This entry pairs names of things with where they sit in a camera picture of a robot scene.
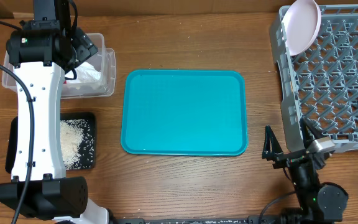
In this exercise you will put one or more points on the large white plate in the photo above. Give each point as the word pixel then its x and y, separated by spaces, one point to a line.
pixel 301 23

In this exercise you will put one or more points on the clear plastic bin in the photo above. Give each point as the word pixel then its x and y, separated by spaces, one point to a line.
pixel 104 84

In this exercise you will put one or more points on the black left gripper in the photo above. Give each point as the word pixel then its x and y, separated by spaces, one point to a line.
pixel 84 47

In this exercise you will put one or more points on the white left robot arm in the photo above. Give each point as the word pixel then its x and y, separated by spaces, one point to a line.
pixel 41 52

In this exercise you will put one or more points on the white napkin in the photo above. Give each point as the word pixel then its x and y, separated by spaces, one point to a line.
pixel 87 77

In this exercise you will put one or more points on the pile of white rice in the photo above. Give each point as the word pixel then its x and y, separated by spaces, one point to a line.
pixel 70 141

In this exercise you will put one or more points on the teal plastic tray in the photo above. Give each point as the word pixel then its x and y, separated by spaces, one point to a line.
pixel 184 113

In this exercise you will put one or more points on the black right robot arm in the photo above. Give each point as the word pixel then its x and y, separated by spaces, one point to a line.
pixel 319 202

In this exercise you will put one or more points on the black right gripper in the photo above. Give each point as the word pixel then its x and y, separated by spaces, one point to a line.
pixel 275 150

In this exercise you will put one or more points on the black tray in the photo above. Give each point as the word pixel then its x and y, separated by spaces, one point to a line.
pixel 89 124

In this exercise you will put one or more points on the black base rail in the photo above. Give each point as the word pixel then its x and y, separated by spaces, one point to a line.
pixel 197 221

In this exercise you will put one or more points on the grey dishwasher rack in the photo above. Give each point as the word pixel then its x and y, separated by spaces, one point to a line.
pixel 320 85

